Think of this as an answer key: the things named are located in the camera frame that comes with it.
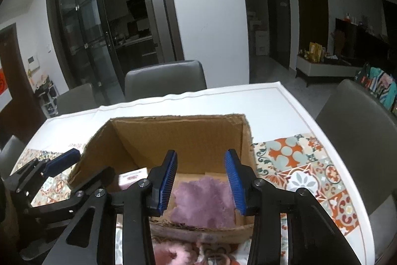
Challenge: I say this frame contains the white low bench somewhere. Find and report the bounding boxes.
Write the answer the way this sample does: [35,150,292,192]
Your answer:
[295,54,362,88]

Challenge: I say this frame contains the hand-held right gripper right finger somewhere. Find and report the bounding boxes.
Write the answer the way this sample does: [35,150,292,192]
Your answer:
[224,149,362,265]

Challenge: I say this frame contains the dark wardrobe door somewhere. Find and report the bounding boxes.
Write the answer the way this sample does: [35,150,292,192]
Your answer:
[288,0,331,75]

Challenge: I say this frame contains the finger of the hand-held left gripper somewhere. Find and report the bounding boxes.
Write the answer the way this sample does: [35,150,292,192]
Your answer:
[23,166,120,221]
[9,149,82,196]

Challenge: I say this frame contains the dark sliding glass door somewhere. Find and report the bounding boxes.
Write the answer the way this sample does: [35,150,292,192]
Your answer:
[46,0,185,98]

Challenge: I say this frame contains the grey dining chair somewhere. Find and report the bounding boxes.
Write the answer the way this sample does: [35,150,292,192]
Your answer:
[56,83,100,115]
[315,79,397,256]
[124,60,208,101]
[0,135,27,179]

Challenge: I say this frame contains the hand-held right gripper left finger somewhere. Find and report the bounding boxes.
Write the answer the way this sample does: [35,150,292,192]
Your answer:
[40,150,178,265]

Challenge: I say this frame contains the white shoe rack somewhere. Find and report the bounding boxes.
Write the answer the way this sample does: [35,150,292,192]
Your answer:
[34,74,59,118]

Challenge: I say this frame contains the small white pink box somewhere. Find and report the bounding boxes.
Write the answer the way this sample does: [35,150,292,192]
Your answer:
[119,167,149,191]

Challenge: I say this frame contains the brown cardboard box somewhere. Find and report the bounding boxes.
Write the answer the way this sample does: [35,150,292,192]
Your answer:
[68,114,258,245]

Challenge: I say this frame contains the red paper door poster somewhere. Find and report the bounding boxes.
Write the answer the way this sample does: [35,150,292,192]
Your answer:
[0,66,14,112]

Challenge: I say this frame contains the pink fluffy towel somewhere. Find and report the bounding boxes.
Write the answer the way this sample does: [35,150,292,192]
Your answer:
[151,238,202,265]

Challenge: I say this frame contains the dark media cabinet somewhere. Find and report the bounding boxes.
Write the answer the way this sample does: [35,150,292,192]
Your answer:
[335,17,397,67]

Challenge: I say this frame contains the patterned tile print tablecloth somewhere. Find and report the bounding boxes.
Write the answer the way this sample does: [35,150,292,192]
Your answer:
[9,81,369,265]

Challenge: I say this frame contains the brown wooden door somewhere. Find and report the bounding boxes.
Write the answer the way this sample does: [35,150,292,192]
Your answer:
[0,23,47,141]

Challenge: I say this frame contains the yellow packages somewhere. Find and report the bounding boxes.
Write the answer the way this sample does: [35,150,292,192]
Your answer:
[308,41,326,62]

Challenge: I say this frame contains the colourful clothes pile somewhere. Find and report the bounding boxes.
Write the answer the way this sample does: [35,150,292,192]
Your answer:
[354,63,397,115]

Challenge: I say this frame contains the purple fluffy cloth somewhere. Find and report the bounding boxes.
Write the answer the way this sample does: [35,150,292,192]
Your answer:
[170,176,238,230]

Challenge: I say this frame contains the dark hallway door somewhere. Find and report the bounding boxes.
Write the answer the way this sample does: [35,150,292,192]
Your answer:
[264,0,292,70]

